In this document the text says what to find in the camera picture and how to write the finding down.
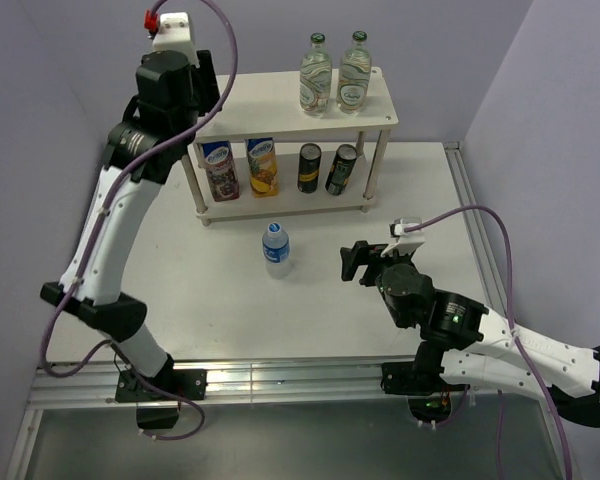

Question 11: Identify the aluminium rail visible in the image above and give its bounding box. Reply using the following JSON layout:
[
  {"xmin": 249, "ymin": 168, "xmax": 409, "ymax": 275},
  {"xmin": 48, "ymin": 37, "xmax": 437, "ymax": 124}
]
[
  {"xmin": 25, "ymin": 355, "xmax": 414, "ymax": 411},
  {"xmin": 443, "ymin": 142, "xmax": 507, "ymax": 314}
]

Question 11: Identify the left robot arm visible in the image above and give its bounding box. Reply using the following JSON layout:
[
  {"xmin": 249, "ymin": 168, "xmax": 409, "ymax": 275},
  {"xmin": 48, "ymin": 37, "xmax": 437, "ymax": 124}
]
[{"xmin": 40, "ymin": 50, "xmax": 220, "ymax": 399}]

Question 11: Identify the black Schweppes can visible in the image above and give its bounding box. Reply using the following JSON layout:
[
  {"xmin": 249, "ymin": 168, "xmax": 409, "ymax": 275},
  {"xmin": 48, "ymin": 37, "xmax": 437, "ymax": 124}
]
[
  {"xmin": 325, "ymin": 144, "xmax": 358, "ymax": 196},
  {"xmin": 297, "ymin": 143, "xmax": 322, "ymax": 194}
]

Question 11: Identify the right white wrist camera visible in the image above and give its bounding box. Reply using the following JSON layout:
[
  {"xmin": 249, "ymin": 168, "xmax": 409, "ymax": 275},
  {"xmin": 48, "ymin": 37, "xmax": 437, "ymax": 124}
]
[{"xmin": 381, "ymin": 217, "xmax": 425, "ymax": 258}]

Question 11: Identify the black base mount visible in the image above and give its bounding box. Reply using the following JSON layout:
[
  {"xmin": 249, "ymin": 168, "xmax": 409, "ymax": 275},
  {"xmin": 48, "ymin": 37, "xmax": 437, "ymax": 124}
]
[
  {"xmin": 380, "ymin": 361, "xmax": 468, "ymax": 425},
  {"xmin": 114, "ymin": 369, "xmax": 207, "ymax": 432}
]

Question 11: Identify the Pocari water bottle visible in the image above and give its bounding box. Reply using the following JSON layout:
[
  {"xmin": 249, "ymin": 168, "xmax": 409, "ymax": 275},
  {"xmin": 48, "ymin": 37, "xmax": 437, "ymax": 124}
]
[{"xmin": 262, "ymin": 222, "xmax": 292, "ymax": 279}]

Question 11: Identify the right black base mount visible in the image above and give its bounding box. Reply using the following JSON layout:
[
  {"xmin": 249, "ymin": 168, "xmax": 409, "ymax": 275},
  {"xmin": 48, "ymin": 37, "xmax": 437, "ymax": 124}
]
[{"xmin": 380, "ymin": 361, "xmax": 468, "ymax": 425}]

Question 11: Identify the aluminium right side rail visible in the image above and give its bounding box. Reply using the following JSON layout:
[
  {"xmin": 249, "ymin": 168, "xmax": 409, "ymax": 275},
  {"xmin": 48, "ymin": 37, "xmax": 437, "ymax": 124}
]
[{"xmin": 443, "ymin": 142, "xmax": 507, "ymax": 314}]

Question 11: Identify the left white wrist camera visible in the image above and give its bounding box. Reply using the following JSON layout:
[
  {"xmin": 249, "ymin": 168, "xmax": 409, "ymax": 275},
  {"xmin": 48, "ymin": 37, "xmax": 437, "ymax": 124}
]
[{"xmin": 144, "ymin": 10, "xmax": 199, "ymax": 67}]

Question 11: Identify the grape juice carton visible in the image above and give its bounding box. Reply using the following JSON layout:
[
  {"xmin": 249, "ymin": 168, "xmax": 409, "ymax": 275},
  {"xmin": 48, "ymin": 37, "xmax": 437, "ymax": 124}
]
[{"xmin": 200, "ymin": 141, "xmax": 240, "ymax": 202}]

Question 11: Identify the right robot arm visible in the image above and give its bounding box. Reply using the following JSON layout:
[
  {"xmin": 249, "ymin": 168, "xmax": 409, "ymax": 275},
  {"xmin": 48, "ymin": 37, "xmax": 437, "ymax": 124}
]
[{"xmin": 340, "ymin": 241, "xmax": 600, "ymax": 428}]

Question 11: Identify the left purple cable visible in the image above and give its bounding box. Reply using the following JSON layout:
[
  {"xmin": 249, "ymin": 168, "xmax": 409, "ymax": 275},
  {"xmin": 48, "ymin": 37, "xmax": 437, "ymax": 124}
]
[{"xmin": 40, "ymin": 0, "xmax": 239, "ymax": 441}]

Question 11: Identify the green-cap glass bottle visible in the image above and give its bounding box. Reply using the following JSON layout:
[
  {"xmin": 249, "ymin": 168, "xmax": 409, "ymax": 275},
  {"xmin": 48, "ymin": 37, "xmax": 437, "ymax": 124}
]
[
  {"xmin": 299, "ymin": 32, "xmax": 332, "ymax": 116},
  {"xmin": 336, "ymin": 31, "xmax": 372, "ymax": 114}
]

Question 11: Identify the white two-tier shelf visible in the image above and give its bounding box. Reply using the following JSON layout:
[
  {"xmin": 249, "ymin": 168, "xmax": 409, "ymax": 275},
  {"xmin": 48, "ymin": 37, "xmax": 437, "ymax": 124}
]
[{"xmin": 179, "ymin": 66, "xmax": 400, "ymax": 229}]

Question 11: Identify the pineapple juice carton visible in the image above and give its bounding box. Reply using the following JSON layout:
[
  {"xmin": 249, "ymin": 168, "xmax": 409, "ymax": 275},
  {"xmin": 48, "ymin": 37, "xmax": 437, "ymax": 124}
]
[{"xmin": 245, "ymin": 138, "xmax": 279, "ymax": 198}]

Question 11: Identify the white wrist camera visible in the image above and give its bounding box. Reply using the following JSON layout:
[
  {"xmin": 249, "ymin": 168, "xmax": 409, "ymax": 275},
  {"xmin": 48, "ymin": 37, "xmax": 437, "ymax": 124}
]
[
  {"xmin": 144, "ymin": 10, "xmax": 199, "ymax": 67},
  {"xmin": 381, "ymin": 217, "xmax": 425, "ymax": 258}
]

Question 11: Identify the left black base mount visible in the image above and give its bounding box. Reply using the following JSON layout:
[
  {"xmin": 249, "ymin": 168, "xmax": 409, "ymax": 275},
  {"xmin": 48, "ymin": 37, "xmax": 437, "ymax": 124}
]
[{"xmin": 114, "ymin": 369, "xmax": 207, "ymax": 432}]

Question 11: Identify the aluminium front rail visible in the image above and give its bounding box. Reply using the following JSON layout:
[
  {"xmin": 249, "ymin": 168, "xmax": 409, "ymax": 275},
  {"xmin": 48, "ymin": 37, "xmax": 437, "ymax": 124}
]
[{"xmin": 25, "ymin": 355, "xmax": 414, "ymax": 411}]

